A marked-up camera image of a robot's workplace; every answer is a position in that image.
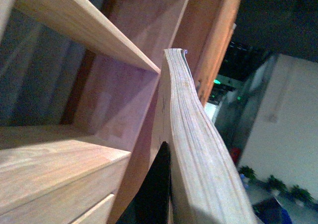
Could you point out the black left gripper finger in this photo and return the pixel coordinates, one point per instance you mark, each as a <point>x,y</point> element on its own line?
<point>151,203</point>

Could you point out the thick book with cream pages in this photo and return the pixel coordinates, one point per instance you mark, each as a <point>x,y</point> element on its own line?
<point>205,185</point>

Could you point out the light wooden bookshelf cabinet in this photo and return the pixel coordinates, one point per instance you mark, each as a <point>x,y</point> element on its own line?
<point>89,171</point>

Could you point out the green potted plants row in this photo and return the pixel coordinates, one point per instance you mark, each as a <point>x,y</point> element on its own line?
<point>276,186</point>

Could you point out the white partition wall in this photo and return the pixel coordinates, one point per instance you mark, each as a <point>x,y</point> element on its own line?
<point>284,138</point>

